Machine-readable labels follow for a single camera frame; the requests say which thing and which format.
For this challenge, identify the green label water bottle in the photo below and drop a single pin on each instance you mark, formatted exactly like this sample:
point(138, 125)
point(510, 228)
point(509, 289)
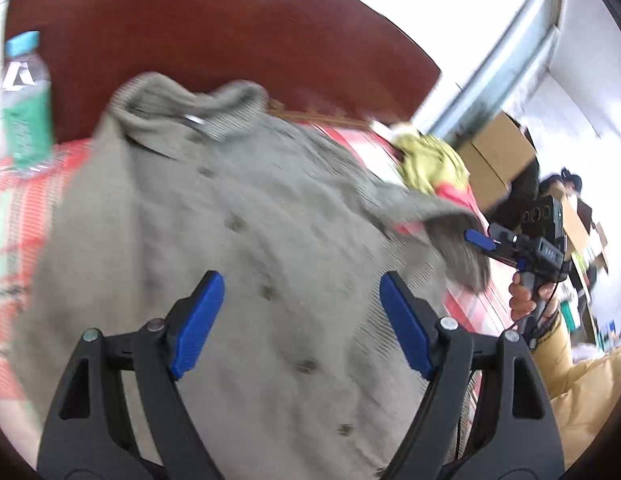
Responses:
point(26, 105)

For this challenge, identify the red garment under shirt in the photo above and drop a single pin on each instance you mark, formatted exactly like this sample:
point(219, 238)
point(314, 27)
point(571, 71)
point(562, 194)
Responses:
point(450, 192)

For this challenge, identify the dark red wooden headboard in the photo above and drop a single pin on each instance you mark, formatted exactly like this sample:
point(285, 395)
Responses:
point(333, 57)

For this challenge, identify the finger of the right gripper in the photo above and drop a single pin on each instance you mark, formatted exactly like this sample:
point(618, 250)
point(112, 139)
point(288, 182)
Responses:
point(480, 240)

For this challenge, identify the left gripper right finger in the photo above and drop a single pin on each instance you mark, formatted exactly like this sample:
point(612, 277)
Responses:
point(513, 434)

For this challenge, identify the yellow green cloth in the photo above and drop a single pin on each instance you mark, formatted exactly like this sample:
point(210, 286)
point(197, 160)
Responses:
point(430, 165)

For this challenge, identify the person in black clothes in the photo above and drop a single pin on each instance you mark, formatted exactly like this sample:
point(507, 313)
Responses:
point(529, 186)

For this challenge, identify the red plaid bed sheet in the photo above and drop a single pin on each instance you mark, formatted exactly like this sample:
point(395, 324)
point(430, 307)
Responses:
point(26, 216)

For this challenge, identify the tan puffer jacket forearm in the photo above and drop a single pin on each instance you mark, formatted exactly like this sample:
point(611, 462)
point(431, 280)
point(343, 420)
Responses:
point(582, 395)

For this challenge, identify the upper cardboard box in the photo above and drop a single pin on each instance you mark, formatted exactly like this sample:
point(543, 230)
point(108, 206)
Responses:
point(494, 157)

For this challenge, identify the grey striped button shirt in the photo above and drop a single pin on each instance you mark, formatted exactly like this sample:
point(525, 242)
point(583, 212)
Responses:
point(302, 376)

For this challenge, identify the person's right hand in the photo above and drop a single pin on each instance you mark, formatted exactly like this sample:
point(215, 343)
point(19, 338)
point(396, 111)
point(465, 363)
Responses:
point(521, 301)

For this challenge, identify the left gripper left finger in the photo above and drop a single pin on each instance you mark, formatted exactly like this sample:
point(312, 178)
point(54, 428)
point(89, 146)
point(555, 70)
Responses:
point(117, 412)

